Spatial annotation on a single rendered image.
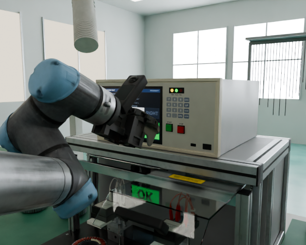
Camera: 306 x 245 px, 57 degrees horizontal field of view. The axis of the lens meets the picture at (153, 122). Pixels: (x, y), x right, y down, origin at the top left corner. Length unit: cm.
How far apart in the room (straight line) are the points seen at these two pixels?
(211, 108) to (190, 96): 7
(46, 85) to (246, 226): 53
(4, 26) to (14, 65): 70
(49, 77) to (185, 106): 41
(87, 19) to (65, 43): 454
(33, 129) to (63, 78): 11
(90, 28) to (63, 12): 469
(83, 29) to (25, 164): 167
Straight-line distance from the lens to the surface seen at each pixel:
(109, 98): 55
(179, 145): 80
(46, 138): 52
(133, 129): 61
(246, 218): 73
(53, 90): 47
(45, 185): 40
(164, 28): 837
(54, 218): 131
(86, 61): 692
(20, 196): 36
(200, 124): 76
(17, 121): 54
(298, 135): 709
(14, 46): 591
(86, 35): 197
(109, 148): 92
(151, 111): 83
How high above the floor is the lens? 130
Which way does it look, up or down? 8 degrees down
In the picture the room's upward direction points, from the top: straight up
